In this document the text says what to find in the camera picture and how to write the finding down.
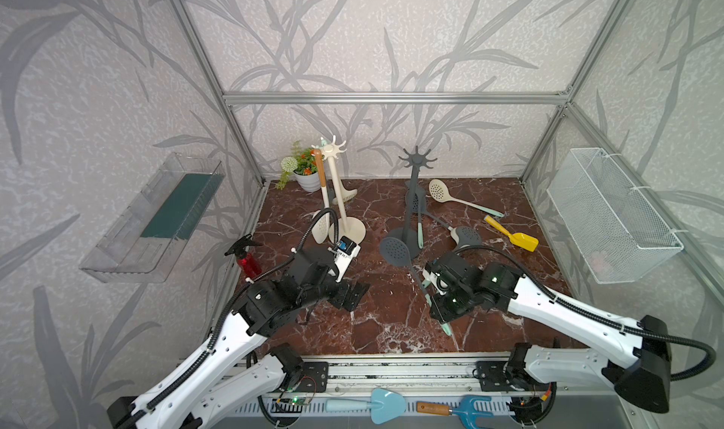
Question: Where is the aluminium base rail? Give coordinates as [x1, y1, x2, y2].
[303, 353, 508, 398]

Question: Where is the red spray bottle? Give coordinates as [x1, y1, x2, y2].
[224, 233, 262, 278]

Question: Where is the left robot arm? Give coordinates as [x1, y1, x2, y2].
[107, 227, 370, 428]

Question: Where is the cream utensil rack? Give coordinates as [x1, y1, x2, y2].
[316, 135, 367, 246]

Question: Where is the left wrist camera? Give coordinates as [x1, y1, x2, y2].
[333, 236, 360, 283]

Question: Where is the white wire wall basket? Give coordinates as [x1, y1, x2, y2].
[548, 148, 684, 285]

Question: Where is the white pot with flowers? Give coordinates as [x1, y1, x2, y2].
[275, 140, 321, 193]

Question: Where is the grey slotted spatula mint handle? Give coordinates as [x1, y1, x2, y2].
[413, 185, 424, 250]

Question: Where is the blue garden fork wooden handle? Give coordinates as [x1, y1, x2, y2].
[416, 396, 494, 429]

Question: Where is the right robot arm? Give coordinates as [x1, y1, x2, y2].
[423, 246, 716, 414]

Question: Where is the clear plastic wall tray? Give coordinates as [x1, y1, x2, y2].
[79, 153, 225, 284]

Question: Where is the dark grey utensil rack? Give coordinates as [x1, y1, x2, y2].
[388, 146, 436, 258]

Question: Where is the cream skimmer wooden handle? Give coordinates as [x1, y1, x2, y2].
[310, 148, 333, 245]

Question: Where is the yellow plastic scoop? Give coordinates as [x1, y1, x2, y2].
[485, 215, 539, 252]

